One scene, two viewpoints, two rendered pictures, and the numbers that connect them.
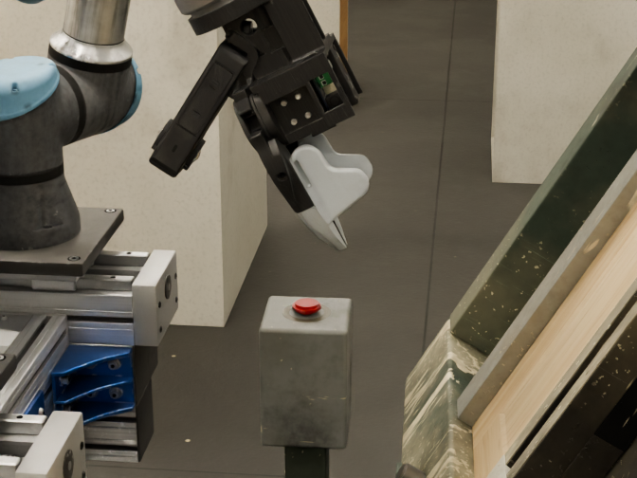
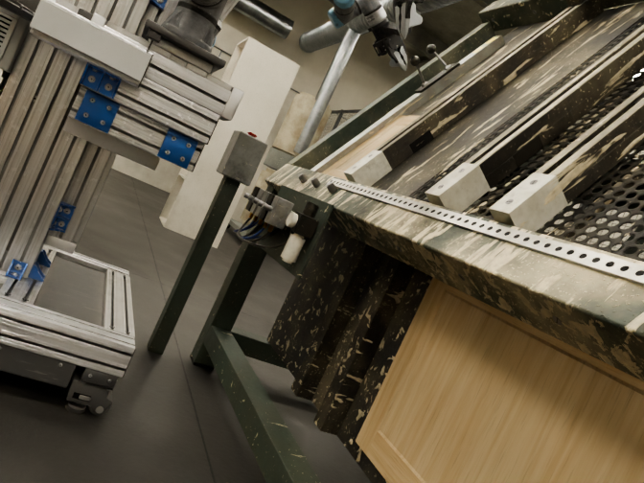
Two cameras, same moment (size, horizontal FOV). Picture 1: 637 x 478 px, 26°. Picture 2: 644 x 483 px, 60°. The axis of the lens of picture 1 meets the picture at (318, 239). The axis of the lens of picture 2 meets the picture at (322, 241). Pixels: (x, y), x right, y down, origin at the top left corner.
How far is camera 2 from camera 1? 1.23 m
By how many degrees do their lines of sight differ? 34
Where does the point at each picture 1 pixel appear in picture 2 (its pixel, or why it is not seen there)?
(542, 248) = (329, 148)
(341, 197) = (414, 21)
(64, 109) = not seen: hidden behind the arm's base
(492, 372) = (330, 160)
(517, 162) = (175, 222)
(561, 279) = (359, 139)
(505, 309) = (310, 163)
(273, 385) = (236, 152)
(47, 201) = not seen: hidden behind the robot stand
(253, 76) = not seen: outside the picture
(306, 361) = (251, 149)
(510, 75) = (186, 189)
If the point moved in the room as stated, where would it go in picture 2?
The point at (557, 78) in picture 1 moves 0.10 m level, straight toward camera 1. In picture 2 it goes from (202, 196) to (203, 198)
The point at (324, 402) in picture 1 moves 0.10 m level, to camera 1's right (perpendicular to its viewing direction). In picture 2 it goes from (250, 166) to (272, 176)
